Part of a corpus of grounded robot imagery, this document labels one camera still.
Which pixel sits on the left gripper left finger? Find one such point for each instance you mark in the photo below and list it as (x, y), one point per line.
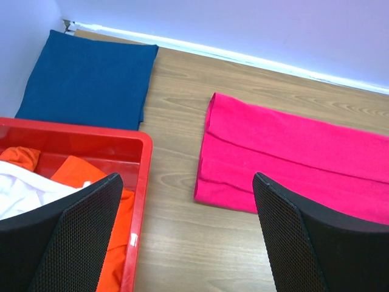
(62, 245)

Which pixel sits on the red plastic bin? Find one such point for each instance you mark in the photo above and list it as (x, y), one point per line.
(111, 150)

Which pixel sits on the orange t shirt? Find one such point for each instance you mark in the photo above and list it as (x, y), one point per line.
(73, 172)

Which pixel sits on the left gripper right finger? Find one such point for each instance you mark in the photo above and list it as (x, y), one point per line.
(311, 247)

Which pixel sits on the folded blue t shirt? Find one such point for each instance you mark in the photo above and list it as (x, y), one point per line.
(89, 82)

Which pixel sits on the pale pink t shirt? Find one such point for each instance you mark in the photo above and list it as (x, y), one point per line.
(23, 190)

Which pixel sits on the magenta t shirt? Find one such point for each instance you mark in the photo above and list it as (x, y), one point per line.
(339, 167)

